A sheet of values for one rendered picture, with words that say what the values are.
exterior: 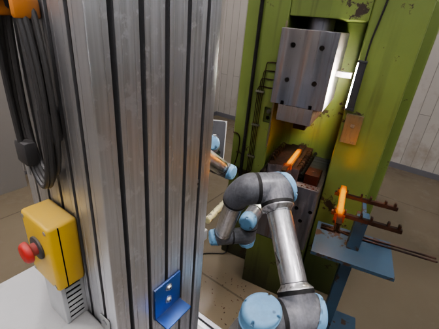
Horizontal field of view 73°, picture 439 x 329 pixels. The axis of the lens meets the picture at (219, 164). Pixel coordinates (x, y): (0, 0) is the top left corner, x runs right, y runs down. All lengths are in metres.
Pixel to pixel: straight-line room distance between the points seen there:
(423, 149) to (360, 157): 3.16
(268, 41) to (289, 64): 0.25
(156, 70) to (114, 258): 0.30
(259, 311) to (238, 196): 0.36
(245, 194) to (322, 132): 1.33
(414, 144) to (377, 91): 3.25
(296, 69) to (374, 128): 0.55
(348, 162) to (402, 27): 0.75
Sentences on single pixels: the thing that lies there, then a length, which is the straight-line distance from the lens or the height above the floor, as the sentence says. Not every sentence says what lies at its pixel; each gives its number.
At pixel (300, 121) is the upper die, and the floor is 1.29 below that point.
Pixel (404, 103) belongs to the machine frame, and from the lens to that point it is 2.30.
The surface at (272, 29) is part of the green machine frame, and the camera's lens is 1.91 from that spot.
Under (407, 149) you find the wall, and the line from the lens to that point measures 5.07.
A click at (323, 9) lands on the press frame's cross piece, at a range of 1.85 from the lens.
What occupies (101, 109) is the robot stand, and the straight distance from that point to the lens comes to 0.40.
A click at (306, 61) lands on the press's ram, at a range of 1.72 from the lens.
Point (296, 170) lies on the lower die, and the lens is 1.87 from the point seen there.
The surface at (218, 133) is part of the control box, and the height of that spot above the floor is 1.13.
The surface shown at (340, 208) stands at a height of 0.99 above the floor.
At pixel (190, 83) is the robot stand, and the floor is 1.68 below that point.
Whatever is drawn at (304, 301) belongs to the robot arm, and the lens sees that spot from 0.99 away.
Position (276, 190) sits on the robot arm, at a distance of 1.05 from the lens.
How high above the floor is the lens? 1.77
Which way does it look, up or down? 26 degrees down
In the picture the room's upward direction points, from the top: 5 degrees clockwise
